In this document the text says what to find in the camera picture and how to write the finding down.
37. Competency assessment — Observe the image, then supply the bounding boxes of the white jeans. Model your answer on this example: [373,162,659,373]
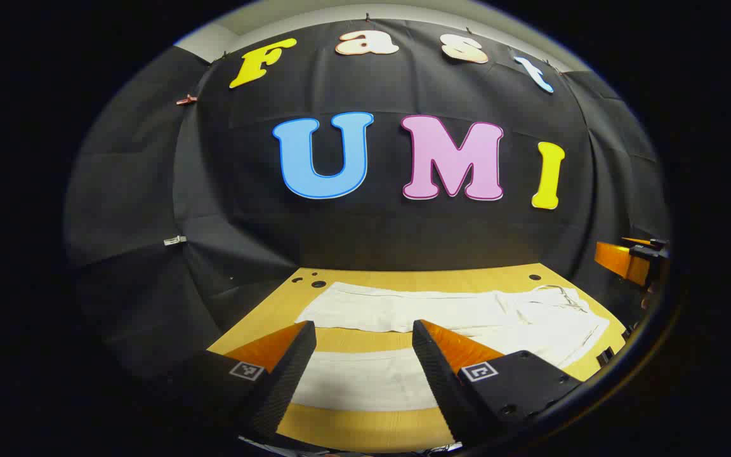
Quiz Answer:
[289,281,611,412]

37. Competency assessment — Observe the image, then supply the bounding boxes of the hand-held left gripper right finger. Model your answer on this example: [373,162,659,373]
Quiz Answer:
[412,319,585,446]

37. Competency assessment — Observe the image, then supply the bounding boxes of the black backdrop cloth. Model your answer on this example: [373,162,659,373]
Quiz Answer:
[64,19,671,381]

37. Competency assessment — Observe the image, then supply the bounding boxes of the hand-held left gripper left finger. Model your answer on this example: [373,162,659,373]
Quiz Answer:
[153,321,317,445]

